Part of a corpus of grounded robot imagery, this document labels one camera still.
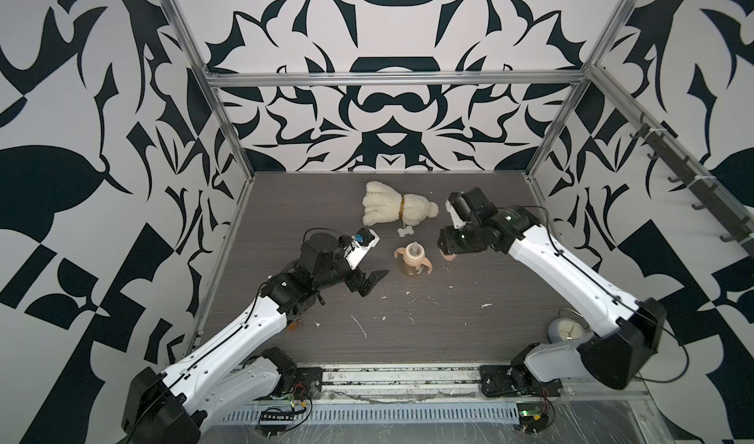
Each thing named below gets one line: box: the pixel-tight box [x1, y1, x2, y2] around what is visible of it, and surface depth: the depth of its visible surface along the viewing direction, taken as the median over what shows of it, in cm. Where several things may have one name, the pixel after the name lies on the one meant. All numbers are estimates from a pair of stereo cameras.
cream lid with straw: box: [404, 240, 426, 263], surface depth 87 cm
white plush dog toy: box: [362, 180, 440, 226], surface depth 101 cm
